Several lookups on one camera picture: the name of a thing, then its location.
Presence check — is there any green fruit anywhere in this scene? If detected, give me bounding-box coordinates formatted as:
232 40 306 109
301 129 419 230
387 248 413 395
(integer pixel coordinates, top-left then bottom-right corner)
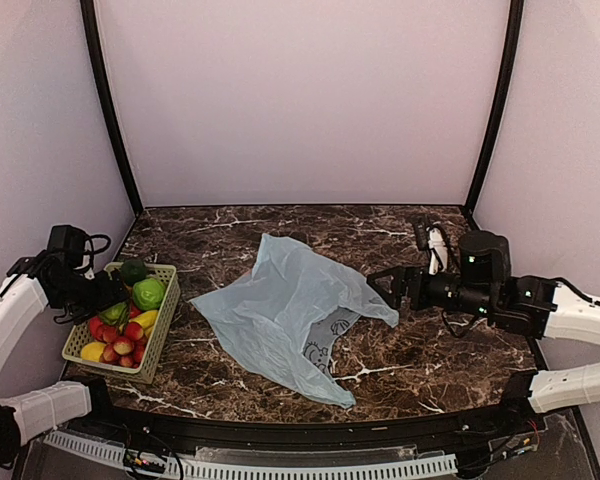
132 277 166 311

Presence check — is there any upper yellow banana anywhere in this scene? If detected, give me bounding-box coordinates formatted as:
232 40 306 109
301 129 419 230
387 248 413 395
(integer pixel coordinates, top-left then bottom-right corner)
131 310 159 330

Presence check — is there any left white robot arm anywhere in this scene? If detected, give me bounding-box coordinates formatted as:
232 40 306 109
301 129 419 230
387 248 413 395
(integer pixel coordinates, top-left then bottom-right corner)
0 225 129 469

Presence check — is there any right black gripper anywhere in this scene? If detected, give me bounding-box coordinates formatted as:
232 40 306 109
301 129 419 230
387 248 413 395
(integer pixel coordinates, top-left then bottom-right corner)
368 262 496 317

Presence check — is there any light blue plastic bag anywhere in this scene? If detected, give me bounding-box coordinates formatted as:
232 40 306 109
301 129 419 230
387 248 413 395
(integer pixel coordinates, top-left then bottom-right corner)
190 234 399 409

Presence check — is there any right black frame post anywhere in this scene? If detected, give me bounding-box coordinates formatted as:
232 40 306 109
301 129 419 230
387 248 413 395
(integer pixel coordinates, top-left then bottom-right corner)
463 0 525 217

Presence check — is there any black front table rail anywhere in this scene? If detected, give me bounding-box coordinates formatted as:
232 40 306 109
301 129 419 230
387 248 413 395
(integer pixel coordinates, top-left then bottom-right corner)
68 403 544 453

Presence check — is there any dark green avocado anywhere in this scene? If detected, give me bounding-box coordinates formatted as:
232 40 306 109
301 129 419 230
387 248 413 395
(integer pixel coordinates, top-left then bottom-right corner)
119 258 148 287

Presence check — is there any yellow-green pear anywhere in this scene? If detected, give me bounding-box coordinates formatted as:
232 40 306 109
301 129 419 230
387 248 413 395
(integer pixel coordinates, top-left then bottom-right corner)
99 302 129 326

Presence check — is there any black frame post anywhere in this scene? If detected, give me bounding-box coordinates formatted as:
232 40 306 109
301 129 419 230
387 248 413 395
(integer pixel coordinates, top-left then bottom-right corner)
463 0 525 217
80 0 144 217

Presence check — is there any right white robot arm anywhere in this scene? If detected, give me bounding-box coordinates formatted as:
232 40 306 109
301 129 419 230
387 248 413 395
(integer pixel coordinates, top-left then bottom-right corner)
367 230 600 434

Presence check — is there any left black frame post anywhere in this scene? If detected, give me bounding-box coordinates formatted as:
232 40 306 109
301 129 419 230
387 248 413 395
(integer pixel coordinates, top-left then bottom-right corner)
80 0 144 217

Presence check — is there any green perforated plastic basket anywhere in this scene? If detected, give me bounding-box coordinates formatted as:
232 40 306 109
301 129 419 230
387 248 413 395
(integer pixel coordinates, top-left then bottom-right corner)
62 262 180 384

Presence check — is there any white slotted cable duct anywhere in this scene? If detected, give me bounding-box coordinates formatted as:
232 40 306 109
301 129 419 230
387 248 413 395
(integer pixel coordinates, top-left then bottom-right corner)
43 430 459 480

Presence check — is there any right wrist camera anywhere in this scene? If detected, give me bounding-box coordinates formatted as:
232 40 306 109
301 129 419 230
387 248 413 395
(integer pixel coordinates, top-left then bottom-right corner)
413 218 452 275

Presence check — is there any yellow lemon in basket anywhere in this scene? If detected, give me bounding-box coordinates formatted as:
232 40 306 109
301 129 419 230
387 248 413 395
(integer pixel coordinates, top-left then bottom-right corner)
80 341 107 363

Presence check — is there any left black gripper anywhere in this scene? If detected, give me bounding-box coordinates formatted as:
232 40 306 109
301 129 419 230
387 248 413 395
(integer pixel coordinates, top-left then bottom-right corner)
56 268 130 324

